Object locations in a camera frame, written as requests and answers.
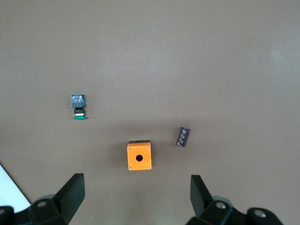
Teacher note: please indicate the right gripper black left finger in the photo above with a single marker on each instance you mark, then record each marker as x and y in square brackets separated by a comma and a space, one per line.
[63, 206]

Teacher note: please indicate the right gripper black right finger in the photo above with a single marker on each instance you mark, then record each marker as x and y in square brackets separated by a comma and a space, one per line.
[206, 211]

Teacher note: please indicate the small green circuit module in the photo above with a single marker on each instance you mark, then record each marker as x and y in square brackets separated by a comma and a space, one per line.
[78, 103]

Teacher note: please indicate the white drawer cabinet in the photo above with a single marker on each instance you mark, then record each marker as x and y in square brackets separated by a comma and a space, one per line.
[9, 189]

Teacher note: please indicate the black cylindrical capacitor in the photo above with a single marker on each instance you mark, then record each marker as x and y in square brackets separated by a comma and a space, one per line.
[183, 137]

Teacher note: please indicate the orange box with hole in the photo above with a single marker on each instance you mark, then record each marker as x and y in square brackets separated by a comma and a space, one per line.
[133, 152]

